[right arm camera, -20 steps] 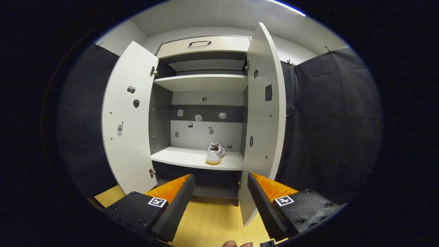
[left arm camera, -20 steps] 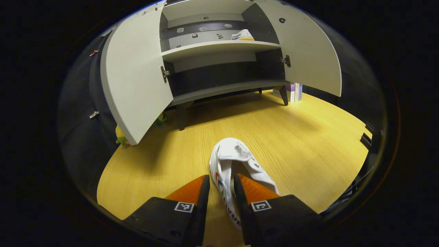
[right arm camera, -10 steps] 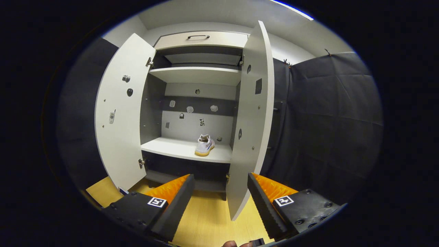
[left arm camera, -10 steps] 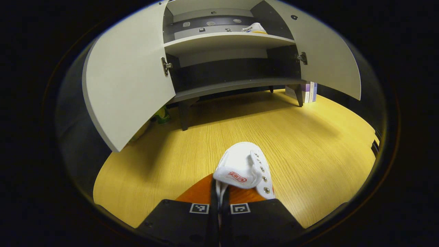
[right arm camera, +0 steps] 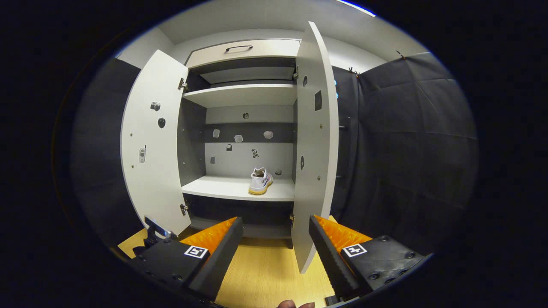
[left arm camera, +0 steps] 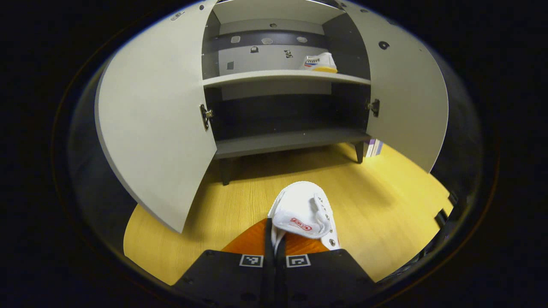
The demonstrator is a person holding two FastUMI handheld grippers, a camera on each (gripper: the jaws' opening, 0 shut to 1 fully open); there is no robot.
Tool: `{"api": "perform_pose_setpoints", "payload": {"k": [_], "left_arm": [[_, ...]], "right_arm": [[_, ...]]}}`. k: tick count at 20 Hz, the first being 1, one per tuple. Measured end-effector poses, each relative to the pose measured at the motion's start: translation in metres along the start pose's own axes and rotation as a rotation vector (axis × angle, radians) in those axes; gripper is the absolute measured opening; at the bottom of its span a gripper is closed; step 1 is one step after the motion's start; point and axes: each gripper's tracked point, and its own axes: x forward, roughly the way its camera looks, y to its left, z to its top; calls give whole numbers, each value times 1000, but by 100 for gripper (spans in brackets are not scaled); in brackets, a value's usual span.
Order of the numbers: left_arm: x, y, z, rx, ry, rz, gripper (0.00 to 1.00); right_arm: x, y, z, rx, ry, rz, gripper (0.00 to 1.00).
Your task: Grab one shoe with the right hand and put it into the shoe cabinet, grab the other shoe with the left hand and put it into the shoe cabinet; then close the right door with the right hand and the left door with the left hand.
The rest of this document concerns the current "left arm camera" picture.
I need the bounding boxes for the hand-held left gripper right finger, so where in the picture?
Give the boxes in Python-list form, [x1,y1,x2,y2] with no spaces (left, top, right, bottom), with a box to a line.
[274,231,377,308]

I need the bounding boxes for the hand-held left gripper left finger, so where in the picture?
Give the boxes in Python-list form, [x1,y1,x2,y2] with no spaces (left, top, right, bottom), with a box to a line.
[171,218,274,308]

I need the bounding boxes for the white shoe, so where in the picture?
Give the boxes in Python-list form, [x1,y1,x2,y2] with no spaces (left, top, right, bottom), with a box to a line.
[268,181,341,257]
[299,52,339,74]

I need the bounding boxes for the white shoe cabinet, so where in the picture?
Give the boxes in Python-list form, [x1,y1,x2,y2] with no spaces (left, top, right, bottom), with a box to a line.
[94,0,449,234]

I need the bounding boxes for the white cabinet door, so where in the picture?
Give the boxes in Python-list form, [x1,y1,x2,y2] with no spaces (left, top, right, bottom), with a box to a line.
[342,0,449,173]
[94,0,219,234]

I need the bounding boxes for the upright books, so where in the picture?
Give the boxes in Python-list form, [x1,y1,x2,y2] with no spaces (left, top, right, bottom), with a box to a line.
[364,138,384,158]

